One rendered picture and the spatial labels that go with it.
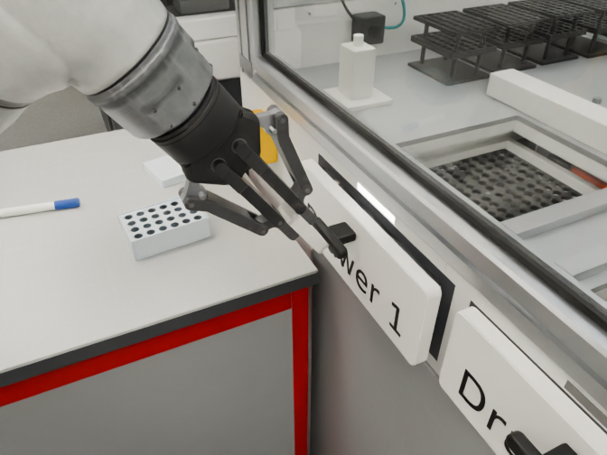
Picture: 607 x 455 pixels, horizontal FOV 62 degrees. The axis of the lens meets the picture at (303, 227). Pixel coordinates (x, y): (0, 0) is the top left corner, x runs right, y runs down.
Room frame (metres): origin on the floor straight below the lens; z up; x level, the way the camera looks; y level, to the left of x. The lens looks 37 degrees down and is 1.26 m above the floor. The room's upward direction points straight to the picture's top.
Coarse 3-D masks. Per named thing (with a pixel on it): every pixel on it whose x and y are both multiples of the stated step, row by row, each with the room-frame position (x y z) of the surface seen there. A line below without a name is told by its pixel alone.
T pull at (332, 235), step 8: (320, 224) 0.48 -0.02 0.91; (336, 224) 0.48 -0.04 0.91; (344, 224) 0.48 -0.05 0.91; (320, 232) 0.47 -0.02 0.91; (328, 232) 0.46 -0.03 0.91; (336, 232) 0.46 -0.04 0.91; (344, 232) 0.46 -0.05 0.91; (352, 232) 0.46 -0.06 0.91; (328, 240) 0.45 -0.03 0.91; (336, 240) 0.45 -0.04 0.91; (344, 240) 0.45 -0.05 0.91; (352, 240) 0.46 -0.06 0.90; (336, 248) 0.43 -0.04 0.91; (344, 248) 0.43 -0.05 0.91; (336, 256) 0.43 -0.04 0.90; (344, 256) 0.43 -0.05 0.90
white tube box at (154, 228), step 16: (144, 208) 0.68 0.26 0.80; (160, 208) 0.69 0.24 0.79; (176, 208) 0.68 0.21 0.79; (128, 224) 0.64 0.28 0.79; (144, 224) 0.64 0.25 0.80; (160, 224) 0.64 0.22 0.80; (176, 224) 0.64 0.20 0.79; (192, 224) 0.64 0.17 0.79; (208, 224) 0.65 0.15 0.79; (128, 240) 0.60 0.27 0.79; (144, 240) 0.60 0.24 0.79; (160, 240) 0.61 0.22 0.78; (176, 240) 0.62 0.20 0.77; (192, 240) 0.63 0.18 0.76; (144, 256) 0.59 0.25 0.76
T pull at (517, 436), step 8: (512, 432) 0.21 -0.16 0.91; (520, 432) 0.21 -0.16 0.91; (512, 440) 0.21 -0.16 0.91; (520, 440) 0.21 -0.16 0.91; (528, 440) 0.21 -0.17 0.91; (512, 448) 0.20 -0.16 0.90; (520, 448) 0.20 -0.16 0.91; (528, 448) 0.20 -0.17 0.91; (536, 448) 0.20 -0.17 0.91; (560, 448) 0.20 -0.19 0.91; (568, 448) 0.20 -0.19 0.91
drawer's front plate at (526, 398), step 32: (480, 320) 0.31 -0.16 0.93; (448, 352) 0.32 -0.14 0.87; (480, 352) 0.29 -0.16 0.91; (512, 352) 0.27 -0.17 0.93; (448, 384) 0.31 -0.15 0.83; (480, 384) 0.28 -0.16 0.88; (512, 384) 0.26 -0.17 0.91; (544, 384) 0.24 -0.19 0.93; (480, 416) 0.27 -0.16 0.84; (512, 416) 0.25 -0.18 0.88; (544, 416) 0.23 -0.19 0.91; (576, 416) 0.21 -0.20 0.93; (544, 448) 0.22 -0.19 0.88; (576, 448) 0.20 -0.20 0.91
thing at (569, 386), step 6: (570, 384) 0.23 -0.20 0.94; (570, 390) 0.23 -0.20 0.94; (576, 390) 0.23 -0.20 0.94; (576, 396) 0.23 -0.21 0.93; (582, 396) 0.22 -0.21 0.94; (582, 402) 0.22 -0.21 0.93; (588, 402) 0.22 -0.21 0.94; (588, 408) 0.22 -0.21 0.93; (594, 408) 0.21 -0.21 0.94; (594, 414) 0.21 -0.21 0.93; (600, 414) 0.21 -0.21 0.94; (600, 420) 0.21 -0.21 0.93; (606, 420) 0.20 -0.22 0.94; (606, 426) 0.20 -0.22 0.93
